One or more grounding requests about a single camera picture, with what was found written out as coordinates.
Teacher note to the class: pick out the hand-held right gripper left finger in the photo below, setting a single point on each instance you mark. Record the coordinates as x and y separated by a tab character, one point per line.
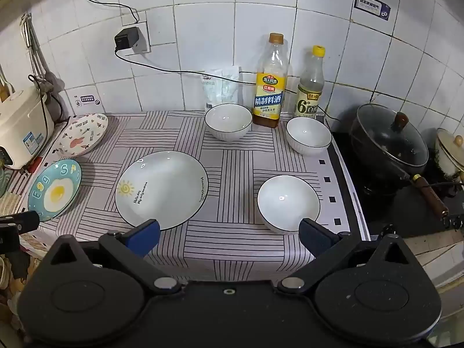
147	236

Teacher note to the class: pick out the white carrot-print plate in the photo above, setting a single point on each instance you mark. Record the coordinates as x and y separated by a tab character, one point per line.
81	136

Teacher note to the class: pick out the large white sun-print plate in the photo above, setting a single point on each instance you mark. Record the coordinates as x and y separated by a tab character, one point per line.
163	188

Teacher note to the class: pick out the white wall socket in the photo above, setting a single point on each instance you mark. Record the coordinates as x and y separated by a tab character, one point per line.
144	32

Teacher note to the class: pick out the black power adapter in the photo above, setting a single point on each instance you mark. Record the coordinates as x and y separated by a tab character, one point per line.
127	38

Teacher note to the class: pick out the cream enamel pot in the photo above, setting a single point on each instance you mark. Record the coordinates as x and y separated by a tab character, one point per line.
449	148

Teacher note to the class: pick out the cooking wine bottle yellow label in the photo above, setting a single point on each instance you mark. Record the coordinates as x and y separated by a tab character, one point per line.
270	92

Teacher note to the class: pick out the glass lid wooden knob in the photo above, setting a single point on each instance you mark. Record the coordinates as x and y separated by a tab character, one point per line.
384	141

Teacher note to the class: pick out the white ribbed drying tray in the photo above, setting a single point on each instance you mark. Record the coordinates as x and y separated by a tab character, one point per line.
232	166

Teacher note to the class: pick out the blue white wall sticker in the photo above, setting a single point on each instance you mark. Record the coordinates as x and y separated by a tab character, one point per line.
373	7

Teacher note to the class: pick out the white ribbed bowl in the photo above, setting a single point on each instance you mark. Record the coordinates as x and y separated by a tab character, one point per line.
228	119
308	134
286	199

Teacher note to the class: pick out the white rice cooker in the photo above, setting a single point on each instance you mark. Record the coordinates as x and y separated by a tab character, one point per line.
21	123

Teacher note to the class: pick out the clear vinegar bottle yellow cap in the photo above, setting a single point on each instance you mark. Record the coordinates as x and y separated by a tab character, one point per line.
310	96

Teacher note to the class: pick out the grey hanging cloth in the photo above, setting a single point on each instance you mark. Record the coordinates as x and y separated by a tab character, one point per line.
54	83

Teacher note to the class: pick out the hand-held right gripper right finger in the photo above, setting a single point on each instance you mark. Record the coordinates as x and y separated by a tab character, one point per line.
313	238

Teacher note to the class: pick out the blue fried-egg print plate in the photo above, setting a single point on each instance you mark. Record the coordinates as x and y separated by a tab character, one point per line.
54	192

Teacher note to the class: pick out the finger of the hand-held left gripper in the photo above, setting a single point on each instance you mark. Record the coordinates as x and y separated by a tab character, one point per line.
9	242
23	222

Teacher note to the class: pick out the small white wall label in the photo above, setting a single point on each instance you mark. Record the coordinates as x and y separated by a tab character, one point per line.
87	98

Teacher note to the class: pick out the black cooktop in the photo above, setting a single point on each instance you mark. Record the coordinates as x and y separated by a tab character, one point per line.
362	203

